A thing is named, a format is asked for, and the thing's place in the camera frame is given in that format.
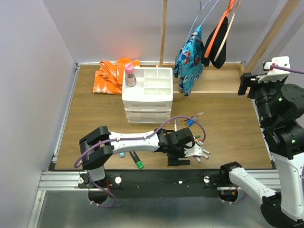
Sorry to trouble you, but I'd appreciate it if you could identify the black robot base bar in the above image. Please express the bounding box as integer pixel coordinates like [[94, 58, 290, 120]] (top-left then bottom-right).
[[78, 168, 247, 199]]

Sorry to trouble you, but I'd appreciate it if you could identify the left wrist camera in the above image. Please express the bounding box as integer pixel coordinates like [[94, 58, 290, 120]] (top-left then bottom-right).
[[184, 145, 203, 157]]

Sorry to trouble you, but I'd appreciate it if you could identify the light blue wire hanger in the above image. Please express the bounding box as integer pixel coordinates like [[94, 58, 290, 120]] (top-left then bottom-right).
[[187, 0, 220, 38]]

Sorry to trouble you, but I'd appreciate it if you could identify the purple capped white marker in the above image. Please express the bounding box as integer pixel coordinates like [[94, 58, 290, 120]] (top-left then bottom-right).
[[174, 119, 177, 131]]

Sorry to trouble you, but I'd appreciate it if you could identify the wooden hanger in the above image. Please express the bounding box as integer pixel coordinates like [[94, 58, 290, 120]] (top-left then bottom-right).
[[214, 0, 241, 61]]

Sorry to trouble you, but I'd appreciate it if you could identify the orange red pen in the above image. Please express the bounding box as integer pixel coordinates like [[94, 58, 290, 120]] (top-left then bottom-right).
[[182, 112, 204, 122]]

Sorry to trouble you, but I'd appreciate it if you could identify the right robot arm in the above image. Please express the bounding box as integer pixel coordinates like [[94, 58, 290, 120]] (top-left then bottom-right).
[[218, 73, 304, 228]]

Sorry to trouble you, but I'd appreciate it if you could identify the orange hanger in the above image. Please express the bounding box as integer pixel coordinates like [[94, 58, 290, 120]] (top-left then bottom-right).
[[204, 0, 236, 58]]

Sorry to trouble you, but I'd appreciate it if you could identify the pink capped pen tube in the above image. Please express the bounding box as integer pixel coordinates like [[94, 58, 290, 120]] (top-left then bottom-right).
[[124, 63, 136, 87]]

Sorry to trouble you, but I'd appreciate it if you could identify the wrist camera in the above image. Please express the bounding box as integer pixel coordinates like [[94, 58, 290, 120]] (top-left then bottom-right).
[[184, 145, 203, 157], [257, 56, 290, 83]]

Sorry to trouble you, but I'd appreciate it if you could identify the white plastic drawer organizer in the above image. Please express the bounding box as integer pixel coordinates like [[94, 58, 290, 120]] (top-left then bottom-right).
[[122, 67, 173, 124]]

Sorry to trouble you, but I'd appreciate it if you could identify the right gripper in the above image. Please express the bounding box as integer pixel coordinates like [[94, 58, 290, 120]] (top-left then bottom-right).
[[237, 71, 286, 124]]

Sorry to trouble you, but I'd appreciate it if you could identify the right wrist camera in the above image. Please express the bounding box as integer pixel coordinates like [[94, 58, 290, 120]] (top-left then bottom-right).
[[257, 56, 290, 83]]

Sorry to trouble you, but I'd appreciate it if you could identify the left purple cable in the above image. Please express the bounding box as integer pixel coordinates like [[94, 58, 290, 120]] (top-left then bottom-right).
[[74, 115, 207, 208]]

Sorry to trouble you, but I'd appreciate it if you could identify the blue patterned shirt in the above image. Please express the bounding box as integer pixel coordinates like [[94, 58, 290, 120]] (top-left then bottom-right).
[[173, 25, 204, 96]]

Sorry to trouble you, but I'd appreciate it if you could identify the purple cable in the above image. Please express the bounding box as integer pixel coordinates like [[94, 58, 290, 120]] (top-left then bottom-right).
[[74, 115, 207, 208], [270, 64, 304, 75]]

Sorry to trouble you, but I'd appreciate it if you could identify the orange tie-dye cloth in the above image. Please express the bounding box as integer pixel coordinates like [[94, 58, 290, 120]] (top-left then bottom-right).
[[93, 57, 140, 95]]

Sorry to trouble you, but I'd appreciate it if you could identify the black garment on hanger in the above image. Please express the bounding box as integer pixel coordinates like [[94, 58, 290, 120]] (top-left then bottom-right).
[[200, 17, 228, 69]]

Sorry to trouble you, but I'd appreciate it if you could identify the wooden clothes rack frame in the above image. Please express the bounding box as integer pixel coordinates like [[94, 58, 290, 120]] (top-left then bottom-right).
[[163, 0, 304, 94]]

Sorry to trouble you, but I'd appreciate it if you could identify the blue grey stamp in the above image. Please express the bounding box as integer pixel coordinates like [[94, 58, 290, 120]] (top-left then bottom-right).
[[186, 118, 197, 127]]

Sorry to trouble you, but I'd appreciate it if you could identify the black green highlighter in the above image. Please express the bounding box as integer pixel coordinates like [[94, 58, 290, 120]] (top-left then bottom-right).
[[129, 152, 144, 169]]

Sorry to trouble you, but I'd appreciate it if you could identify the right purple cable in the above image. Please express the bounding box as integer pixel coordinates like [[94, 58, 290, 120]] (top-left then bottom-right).
[[270, 64, 304, 75]]

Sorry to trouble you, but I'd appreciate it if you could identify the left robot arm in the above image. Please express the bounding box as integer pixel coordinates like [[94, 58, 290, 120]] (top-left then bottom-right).
[[74, 126, 201, 188]]

